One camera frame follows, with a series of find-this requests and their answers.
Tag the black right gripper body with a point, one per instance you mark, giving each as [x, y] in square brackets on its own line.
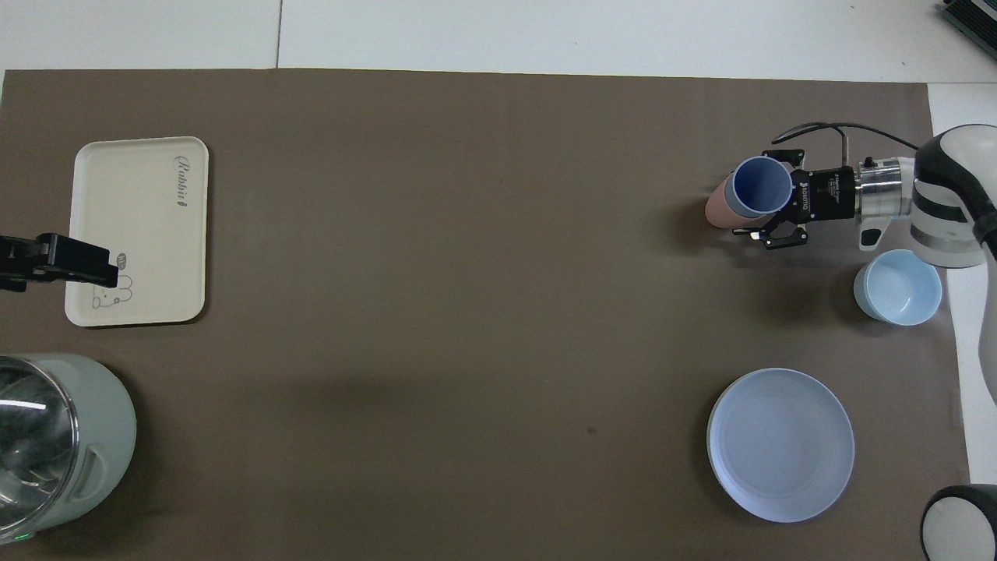
[826, 193]

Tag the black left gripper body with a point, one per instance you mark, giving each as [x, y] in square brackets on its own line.
[15, 261]

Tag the blue ribbed cup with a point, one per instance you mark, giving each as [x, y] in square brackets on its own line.
[759, 187]

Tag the pink cup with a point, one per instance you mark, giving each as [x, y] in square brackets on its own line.
[716, 210]

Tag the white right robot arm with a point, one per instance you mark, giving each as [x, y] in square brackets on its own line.
[954, 195]

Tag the cream rabbit print tray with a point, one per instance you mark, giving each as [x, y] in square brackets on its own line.
[140, 234]

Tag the light blue bowl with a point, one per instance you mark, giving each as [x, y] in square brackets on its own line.
[900, 288]

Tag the pale green steel-lined pot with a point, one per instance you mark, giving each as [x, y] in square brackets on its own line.
[93, 421]

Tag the light blue plate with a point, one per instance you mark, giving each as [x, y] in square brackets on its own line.
[780, 444]

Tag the black ribbed device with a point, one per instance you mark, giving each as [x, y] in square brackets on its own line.
[974, 19]

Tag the brown table mat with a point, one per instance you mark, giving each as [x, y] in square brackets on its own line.
[467, 312]

